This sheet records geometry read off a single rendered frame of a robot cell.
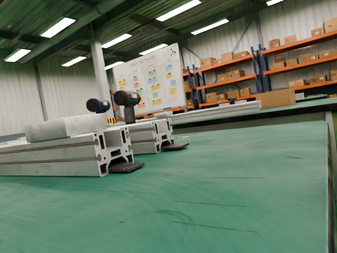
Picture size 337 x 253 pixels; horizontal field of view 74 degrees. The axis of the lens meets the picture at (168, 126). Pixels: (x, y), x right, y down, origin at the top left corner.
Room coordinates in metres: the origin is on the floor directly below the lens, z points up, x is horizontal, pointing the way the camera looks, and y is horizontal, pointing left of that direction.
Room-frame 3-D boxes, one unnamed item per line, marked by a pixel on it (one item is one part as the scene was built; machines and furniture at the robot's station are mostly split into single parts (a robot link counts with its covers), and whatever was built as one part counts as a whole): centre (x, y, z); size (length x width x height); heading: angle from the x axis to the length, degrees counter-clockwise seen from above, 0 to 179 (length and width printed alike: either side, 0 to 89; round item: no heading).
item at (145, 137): (0.84, 0.36, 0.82); 0.80 x 0.10 x 0.09; 58
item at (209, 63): (10.28, -2.98, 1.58); 2.83 x 0.98 x 3.15; 54
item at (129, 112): (0.96, 0.14, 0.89); 0.20 x 0.08 x 0.22; 162
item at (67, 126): (0.54, 0.24, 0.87); 0.16 x 0.11 x 0.07; 58
